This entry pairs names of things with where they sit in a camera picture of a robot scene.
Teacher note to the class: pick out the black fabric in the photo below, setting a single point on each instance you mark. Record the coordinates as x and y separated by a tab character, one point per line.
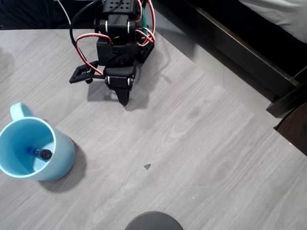
28	14

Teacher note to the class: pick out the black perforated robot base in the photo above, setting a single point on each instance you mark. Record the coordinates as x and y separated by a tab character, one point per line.
145	51

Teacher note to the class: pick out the brown round wooden furniture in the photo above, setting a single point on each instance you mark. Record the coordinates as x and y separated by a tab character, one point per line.
297	129

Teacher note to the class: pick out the small grey triangle sticker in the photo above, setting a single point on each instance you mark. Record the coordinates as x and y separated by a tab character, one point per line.
147	166

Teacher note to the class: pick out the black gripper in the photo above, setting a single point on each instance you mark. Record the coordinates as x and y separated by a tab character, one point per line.
120	81

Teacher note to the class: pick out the dark wooden bed frame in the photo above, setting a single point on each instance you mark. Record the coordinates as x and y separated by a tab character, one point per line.
239	40

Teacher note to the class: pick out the dark grey round disc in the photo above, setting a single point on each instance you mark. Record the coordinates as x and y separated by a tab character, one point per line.
153	222

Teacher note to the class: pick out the black gripper camera mount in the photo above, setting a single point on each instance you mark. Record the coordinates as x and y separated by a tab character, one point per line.
81	73

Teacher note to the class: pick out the light blue ceramic mug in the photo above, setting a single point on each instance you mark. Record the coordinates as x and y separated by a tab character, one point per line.
64	153

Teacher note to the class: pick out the blue and black Crayola marker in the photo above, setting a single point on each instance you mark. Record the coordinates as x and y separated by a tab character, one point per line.
43	153

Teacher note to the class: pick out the white bed sheet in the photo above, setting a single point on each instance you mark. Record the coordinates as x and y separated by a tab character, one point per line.
287	14

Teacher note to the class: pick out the green clamp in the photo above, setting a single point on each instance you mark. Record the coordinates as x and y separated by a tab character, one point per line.
144	19

